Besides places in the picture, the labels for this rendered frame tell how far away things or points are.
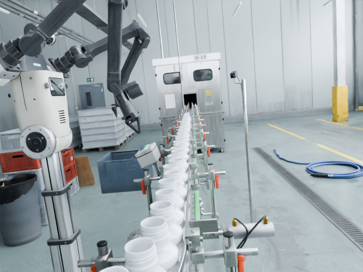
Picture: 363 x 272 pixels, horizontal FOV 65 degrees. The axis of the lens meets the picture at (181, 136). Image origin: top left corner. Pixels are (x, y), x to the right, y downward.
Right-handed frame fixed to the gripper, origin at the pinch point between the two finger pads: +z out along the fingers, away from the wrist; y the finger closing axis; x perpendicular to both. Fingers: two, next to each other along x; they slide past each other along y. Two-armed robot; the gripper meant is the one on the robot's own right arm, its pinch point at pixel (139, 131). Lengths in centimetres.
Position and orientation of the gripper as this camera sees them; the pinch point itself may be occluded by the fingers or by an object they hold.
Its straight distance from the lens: 132.1
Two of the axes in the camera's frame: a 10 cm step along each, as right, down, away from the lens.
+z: 4.3, 8.9, 1.2
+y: 0.4, -1.5, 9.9
